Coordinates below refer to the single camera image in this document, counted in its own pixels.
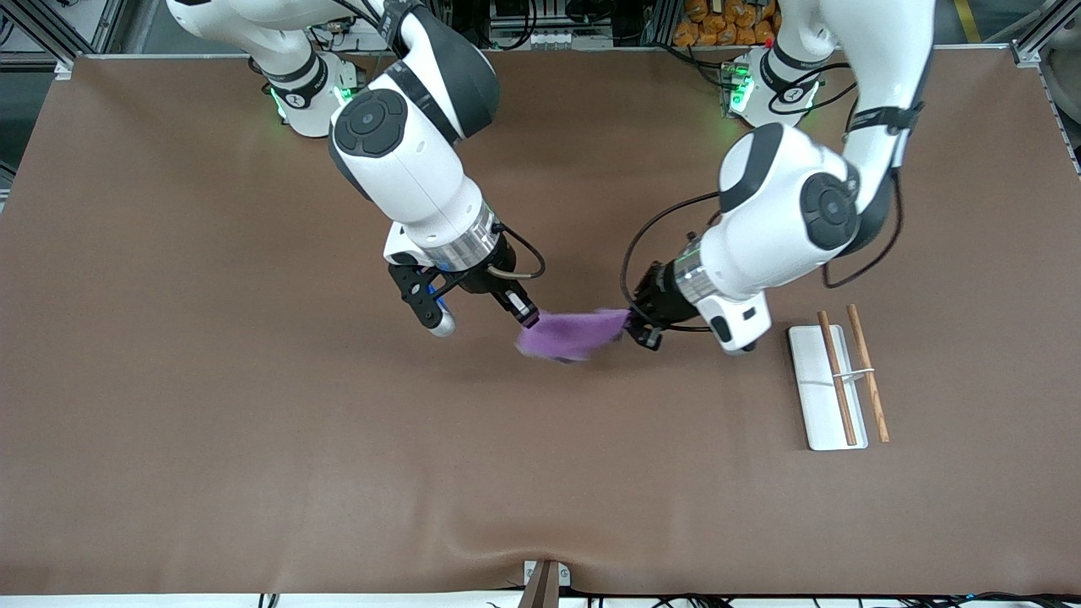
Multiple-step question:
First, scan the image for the purple and grey towel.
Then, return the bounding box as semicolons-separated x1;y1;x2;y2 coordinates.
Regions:
515;307;632;364

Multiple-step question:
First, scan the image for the brown table cover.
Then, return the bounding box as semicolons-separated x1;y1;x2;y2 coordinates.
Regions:
0;46;1081;596

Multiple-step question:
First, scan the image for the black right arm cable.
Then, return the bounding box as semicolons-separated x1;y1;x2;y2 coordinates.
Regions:
486;224;546;280

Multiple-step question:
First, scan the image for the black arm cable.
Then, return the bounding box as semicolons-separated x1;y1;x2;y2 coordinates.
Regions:
486;224;546;280
621;51;906;332

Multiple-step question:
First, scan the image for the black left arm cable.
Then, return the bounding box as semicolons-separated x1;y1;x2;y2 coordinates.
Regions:
621;51;906;332

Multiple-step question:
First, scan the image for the grey metal camera bracket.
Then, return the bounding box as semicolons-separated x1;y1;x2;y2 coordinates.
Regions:
522;559;572;608

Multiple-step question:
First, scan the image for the aluminium frame post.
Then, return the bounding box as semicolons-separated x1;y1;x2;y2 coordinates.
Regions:
1009;0;1081;94
0;0;128;81

